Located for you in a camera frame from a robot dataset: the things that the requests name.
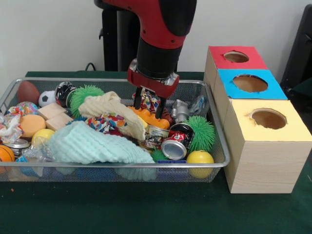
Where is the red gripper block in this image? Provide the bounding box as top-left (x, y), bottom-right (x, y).
top-left (127, 58), bottom-right (180, 119)

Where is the cream waffle cloth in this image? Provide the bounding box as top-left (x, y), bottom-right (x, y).
top-left (78, 91), bottom-right (147, 141)

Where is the mint green waffle cloth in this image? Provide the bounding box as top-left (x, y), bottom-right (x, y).
top-left (47, 120), bottom-right (156, 165)

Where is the clear shallow mesh bin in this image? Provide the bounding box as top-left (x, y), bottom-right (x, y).
top-left (0, 78), bottom-right (231, 183)

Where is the wooden box with three holes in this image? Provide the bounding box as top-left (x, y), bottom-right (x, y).
top-left (204, 46), bottom-right (312, 194)

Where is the orange toy building block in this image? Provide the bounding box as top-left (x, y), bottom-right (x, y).
top-left (130, 106), bottom-right (171, 130)

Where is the black silver drink can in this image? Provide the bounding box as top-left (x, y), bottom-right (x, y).
top-left (161, 123), bottom-right (195, 160)

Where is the green fuzzy toy with eyes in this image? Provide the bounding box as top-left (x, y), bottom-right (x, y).
top-left (185, 116), bottom-right (216, 153)

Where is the green spiky ball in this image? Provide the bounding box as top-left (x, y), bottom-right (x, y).
top-left (69, 85), bottom-right (105, 118)

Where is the yellow smiley ball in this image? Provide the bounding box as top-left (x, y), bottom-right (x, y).
top-left (186, 150), bottom-right (215, 178)

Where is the plain wooden block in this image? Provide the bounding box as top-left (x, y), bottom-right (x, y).
top-left (38, 102), bottom-right (67, 120)
top-left (45, 112), bottom-right (74, 131)

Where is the small black white soccer ball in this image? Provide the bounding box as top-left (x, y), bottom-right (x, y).
top-left (39, 91), bottom-right (57, 108)

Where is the dark green table cloth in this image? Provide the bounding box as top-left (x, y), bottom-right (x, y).
top-left (0, 71), bottom-right (312, 234)

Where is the plain yellow ball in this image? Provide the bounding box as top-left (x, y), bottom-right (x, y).
top-left (31, 128), bottom-right (55, 146)

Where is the brown round burger toy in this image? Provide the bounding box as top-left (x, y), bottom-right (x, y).
top-left (19, 114), bottom-right (47, 138)

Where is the small brown football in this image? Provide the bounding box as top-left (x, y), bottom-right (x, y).
top-left (17, 80), bottom-right (40, 104)

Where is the small orange basketball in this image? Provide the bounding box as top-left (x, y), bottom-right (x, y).
top-left (0, 145), bottom-right (16, 163)

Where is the black stand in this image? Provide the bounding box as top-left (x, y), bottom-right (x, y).
top-left (280, 4), bottom-right (312, 91)

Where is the colourful knotted rope toy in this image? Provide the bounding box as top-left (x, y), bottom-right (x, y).
top-left (85, 113), bottom-right (129, 135)

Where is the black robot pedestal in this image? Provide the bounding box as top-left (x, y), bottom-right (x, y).
top-left (100, 0), bottom-right (196, 73)

